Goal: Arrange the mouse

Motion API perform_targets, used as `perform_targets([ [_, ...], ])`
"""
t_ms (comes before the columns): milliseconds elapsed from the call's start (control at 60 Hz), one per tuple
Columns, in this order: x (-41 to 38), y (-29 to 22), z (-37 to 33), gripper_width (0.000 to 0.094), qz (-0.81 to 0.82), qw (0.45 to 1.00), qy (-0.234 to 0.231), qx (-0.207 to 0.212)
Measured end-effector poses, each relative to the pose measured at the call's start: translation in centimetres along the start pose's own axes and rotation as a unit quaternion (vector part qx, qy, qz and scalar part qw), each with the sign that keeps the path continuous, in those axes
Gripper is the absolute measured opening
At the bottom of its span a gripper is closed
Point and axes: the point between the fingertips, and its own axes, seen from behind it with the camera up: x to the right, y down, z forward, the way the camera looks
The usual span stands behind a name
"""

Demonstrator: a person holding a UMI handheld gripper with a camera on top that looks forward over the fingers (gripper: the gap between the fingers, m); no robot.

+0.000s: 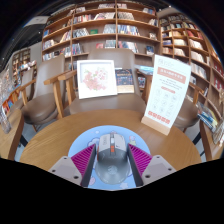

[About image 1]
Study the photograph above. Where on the grey computer mouse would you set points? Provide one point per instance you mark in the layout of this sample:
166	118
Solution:
112	160

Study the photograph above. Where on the brown padded wooden armchair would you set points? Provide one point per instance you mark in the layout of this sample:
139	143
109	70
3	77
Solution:
188	113
110	104
41	106

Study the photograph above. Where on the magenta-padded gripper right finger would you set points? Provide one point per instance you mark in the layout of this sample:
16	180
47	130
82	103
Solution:
141	160

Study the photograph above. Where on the angled wooden bookshelf with books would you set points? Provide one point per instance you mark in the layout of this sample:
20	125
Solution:
186	43

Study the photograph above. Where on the white hanging sign board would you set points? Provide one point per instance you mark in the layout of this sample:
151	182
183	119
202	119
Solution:
36	20

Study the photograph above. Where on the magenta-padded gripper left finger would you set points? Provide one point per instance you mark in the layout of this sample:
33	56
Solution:
83	160

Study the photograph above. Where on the dark book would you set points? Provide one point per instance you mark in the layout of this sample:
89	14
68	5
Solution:
124	80

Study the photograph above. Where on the small distant wooden bookshelf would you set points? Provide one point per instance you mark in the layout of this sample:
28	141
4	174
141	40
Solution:
23	61

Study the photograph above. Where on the stacked books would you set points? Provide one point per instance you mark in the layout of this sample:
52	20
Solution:
208	116

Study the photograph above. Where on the white sign with wooden base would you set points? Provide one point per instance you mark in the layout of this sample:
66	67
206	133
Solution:
168	93

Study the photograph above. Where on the large wooden bookshelf with books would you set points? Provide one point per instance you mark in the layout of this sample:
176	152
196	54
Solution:
100	26

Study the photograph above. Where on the round light blue mouse pad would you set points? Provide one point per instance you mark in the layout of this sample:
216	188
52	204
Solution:
85	138

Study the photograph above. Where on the white framed flower picture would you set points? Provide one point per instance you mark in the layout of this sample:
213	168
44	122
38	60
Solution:
97	79

